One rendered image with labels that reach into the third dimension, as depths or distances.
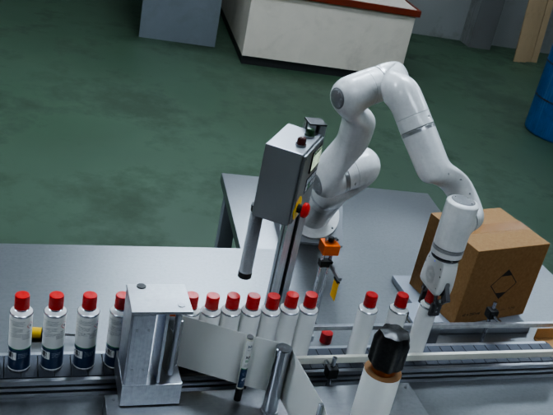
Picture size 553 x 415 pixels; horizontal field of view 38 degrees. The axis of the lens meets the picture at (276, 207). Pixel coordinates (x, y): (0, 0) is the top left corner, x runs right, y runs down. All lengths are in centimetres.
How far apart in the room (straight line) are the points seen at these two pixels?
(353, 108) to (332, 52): 555
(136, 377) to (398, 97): 94
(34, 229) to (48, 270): 188
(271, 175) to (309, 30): 578
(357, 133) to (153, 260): 77
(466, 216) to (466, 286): 48
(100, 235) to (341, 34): 402
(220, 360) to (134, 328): 27
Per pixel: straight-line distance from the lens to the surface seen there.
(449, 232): 206
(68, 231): 432
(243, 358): 189
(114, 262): 251
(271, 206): 188
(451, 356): 230
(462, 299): 250
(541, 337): 269
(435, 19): 1047
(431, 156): 204
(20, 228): 432
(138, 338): 179
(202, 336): 191
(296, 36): 758
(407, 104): 204
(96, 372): 200
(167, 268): 251
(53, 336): 193
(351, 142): 232
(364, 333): 214
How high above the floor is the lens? 215
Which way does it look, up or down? 26 degrees down
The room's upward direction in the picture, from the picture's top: 12 degrees clockwise
